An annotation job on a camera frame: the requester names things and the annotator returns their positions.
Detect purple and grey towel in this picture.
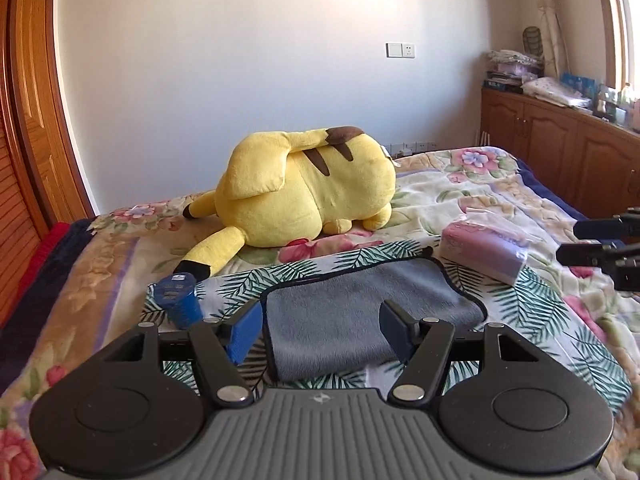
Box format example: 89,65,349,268
260,252,487,382

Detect wooden side cabinet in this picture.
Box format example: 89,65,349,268
480,88,639,218

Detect palm leaf print cloth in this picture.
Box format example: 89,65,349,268
140,238,634,416

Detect blue cylindrical container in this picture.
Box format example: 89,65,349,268
153,273,203,330

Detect floral bed blanket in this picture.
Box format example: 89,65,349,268
1,146,639,479

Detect pink tissue pack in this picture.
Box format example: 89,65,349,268
438,209,533,285

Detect items on cabinet by window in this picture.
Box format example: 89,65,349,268
561,72,639,132

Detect white folded cloth on cabinet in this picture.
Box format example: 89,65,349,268
522,77,591,108

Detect stack of folded linens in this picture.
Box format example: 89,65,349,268
483,50,544,94

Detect green woven fan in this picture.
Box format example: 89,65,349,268
522,26,544,60

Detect yellow Pikachu plush toy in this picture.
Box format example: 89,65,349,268
175,126,396,282

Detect wooden slatted headboard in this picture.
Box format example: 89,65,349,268
0,126,46,327

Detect floral window curtain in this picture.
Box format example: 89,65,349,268
534,0,568,79

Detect white wall switch socket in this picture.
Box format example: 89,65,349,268
386,42,416,58

